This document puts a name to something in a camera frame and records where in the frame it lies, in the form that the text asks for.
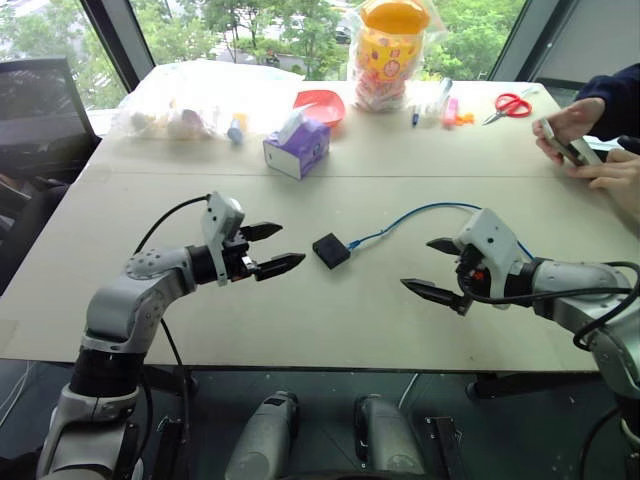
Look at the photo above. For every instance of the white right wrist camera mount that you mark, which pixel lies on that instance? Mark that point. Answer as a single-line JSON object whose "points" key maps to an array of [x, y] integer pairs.
{"points": [[492, 245]]}

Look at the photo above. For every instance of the small blue glue bottle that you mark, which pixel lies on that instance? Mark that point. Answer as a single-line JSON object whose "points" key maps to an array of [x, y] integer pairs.
{"points": [[236, 131]]}

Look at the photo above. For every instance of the purple tissue box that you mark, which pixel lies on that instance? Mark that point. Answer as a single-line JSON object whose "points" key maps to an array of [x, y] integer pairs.
{"points": [[300, 150]]}

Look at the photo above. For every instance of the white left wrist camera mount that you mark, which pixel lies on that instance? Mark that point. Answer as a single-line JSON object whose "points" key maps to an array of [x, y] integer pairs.
{"points": [[220, 215]]}

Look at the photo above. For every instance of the dark window frame post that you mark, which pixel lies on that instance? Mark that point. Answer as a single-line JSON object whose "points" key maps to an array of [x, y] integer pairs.
{"points": [[120, 40], [535, 35]]}

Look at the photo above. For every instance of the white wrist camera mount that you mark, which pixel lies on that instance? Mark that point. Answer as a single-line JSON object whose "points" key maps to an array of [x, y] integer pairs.
{"points": [[220, 215], [492, 245]]}

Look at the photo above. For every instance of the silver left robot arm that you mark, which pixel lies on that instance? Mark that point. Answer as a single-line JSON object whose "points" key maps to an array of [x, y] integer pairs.
{"points": [[120, 305]]}

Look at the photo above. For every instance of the silver smartphone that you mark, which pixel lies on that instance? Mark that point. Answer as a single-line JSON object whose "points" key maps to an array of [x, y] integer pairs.
{"points": [[575, 150]]}

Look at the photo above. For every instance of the person's left hand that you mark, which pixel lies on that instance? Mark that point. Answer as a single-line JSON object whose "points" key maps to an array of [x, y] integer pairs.
{"points": [[612, 172]]}

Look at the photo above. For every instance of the person's bare left forearm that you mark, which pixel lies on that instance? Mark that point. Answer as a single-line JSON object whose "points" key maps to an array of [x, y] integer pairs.
{"points": [[627, 205]]}

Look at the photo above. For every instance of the clear pouch of small items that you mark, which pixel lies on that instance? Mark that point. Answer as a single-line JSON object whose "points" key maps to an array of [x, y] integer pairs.
{"points": [[432, 105]]}

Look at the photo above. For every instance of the grey rounded robot leg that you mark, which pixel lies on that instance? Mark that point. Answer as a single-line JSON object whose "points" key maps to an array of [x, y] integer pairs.
{"points": [[387, 440], [265, 440]]}

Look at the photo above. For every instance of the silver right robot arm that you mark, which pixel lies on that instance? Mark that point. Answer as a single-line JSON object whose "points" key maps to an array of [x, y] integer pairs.
{"points": [[575, 277]]}

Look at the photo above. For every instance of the small black rectangular box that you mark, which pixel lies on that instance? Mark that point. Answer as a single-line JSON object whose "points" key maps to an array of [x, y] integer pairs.
{"points": [[331, 250]]}

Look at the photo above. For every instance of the person's right hand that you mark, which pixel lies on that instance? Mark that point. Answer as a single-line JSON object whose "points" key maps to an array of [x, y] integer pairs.
{"points": [[565, 122]]}

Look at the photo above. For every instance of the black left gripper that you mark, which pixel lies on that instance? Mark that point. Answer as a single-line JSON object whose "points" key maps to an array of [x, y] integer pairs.
{"points": [[236, 262]]}

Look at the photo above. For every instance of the orange-lidded candy jar in bag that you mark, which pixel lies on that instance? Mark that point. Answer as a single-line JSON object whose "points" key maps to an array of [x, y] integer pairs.
{"points": [[387, 60]]}

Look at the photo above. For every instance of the person's dark blue sleeve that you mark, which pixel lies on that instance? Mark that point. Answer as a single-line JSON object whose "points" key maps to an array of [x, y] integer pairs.
{"points": [[615, 95]]}

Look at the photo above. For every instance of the black office chair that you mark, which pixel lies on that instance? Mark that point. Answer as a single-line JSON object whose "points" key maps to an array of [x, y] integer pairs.
{"points": [[40, 125]]}

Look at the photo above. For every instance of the red plastic bowl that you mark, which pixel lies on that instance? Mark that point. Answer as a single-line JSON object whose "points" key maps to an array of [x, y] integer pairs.
{"points": [[322, 107]]}

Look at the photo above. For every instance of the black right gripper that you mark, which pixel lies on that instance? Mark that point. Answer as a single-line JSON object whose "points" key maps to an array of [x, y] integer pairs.
{"points": [[472, 275]]}

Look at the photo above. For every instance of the clear plastic bag of toys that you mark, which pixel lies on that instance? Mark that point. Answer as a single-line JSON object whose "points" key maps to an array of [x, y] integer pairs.
{"points": [[175, 107]]}

